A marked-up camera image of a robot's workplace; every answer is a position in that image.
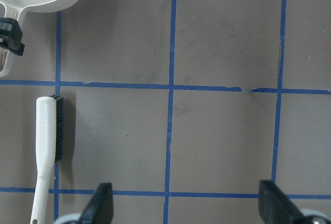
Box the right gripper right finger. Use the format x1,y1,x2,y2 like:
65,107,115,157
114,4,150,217
258,180,331,224

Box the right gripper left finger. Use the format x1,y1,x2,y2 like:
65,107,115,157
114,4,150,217
54,182,114,224

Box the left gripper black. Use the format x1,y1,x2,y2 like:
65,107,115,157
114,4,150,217
1,17,25,56

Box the beige hand brush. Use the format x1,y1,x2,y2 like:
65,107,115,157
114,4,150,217
30,94,64,223

